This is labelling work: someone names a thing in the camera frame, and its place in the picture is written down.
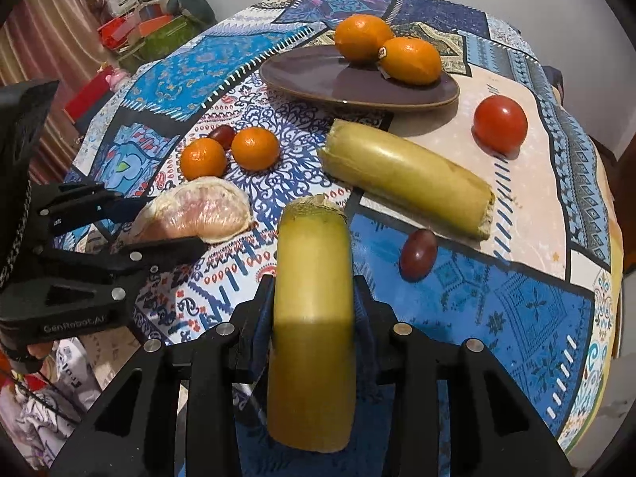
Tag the red tomato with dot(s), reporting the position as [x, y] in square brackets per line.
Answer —
[499, 124]

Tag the peeled pomelo segment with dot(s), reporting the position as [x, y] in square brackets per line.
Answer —
[198, 208]

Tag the blue patterned tablecloth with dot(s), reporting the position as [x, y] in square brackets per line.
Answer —
[497, 298]

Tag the brown oval plate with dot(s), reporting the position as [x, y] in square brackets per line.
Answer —
[323, 74]

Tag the pink toy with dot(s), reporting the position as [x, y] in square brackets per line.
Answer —
[117, 78]

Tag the yellow-green sugarcane piece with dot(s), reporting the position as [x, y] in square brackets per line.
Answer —
[407, 174]
[310, 308]

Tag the small mandarin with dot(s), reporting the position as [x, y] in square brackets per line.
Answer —
[255, 149]
[202, 159]

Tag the white printed cloth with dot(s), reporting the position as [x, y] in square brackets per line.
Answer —
[54, 407]

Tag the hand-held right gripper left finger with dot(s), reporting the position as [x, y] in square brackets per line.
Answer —
[262, 340]

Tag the dark cloth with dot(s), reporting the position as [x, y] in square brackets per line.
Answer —
[554, 84]

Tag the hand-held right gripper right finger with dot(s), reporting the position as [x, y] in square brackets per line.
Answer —
[364, 340]

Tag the pile of red boxes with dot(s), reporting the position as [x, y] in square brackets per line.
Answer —
[129, 27]

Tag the red flat box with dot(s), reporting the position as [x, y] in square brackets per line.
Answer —
[89, 104]

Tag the orange with sticker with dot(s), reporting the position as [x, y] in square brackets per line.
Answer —
[415, 62]

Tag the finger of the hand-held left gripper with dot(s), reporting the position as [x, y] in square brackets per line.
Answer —
[164, 250]
[121, 208]

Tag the dark green cushion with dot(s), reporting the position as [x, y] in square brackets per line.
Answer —
[184, 0]

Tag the plain orange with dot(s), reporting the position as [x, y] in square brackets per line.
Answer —
[360, 35]

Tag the dark red grape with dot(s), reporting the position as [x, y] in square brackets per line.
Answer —
[419, 254]
[222, 135]

